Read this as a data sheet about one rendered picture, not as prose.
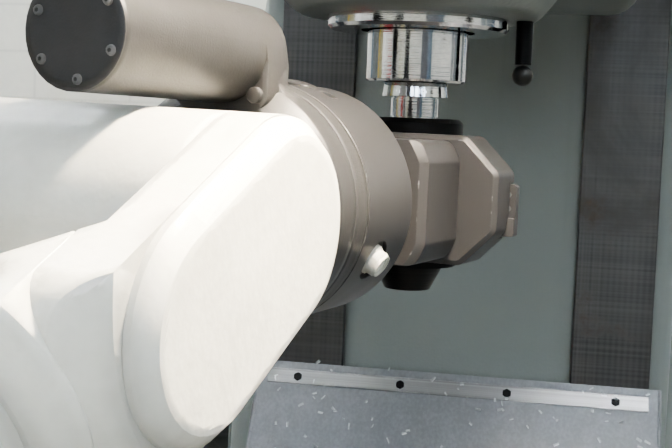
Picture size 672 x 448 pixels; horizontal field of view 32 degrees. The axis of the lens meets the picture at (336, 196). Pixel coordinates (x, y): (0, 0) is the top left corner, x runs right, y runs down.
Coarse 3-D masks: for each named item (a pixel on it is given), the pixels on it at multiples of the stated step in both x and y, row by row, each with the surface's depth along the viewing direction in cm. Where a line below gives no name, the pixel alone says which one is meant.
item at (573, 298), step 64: (640, 0) 90; (320, 64) 94; (512, 64) 92; (576, 64) 91; (640, 64) 90; (512, 128) 92; (576, 128) 91; (640, 128) 90; (576, 192) 92; (640, 192) 90; (512, 256) 93; (576, 256) 92; (640, 256) 91; (320, 320) 95; (384, 320) 95; (448, 320) 94; (512, 320) 93; (576, 320) 92; (640, 320) 91; (640, 384) 91
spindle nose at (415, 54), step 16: (368, 32) 56; (384, 32) 54; (400, 32) 54; (416, 32) 54; (432, 32) 54; (448, 32) 54; (464, 32) 55; (368, 48) 56; (384, 48) 54; (400, 48) 54; (416, 48) 54; (432, 48) 54; (448, 48) 54; (464, 48) 55; (368, 64) 56; (384, 64) 54; (400, 64) 54; (416, 64) 54; (432, 64) 54; (448, 64) 54; (464, 64) 55; (368, 80) 56; (384, 80) 55; (400, 80) 54; (416, 80) 54; (432, 80) 54; (448, 80) 54; (464, 80) 55
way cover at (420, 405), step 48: (288, 384) 95; (336, 384) 94; (384, 384) 94; (432, 384) 93; (480, 384) 93; (528, 384) 92; (576, 384) 92; (288, 432) 94; (336, 432) 93; (384, 432) 92; (432, 432) 92; (480, 432) 91; (528, 432) 91; (576, 432) 90; (624, 432) 90
